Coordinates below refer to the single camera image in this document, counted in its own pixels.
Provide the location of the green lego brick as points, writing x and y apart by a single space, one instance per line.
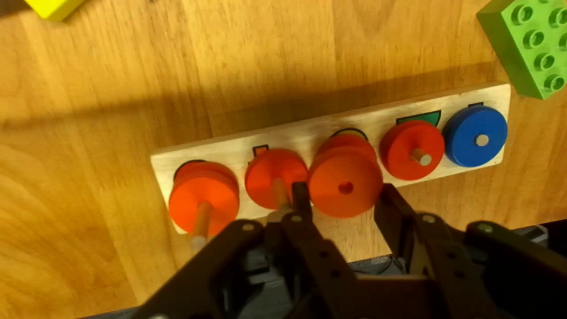
530 40

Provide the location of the yellow lego brick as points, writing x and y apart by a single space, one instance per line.
53 8

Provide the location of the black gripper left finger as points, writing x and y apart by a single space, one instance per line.
323 281

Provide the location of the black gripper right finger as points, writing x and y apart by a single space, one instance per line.
434 257

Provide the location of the red token on peg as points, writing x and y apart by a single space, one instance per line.
411 148

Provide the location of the orange token left end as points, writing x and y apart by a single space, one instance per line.
204 182

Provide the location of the orange round token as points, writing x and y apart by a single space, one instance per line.
344 175

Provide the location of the blue round token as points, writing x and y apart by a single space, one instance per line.
475 134

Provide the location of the wooden peg holder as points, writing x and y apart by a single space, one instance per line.
307 136

